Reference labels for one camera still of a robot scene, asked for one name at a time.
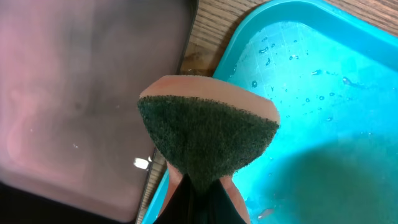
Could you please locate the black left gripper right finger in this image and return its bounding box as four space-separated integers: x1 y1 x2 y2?
201 180 245 224

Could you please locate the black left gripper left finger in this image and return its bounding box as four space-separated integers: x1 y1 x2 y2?
154 174 195 224

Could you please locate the pink green sponge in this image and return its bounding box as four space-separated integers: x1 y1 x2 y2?
137 75 280 223

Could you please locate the black tray with water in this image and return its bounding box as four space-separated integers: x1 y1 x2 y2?
1 0 198 223

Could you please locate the teal plastic tray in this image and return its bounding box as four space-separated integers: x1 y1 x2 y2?
141 0 398 224

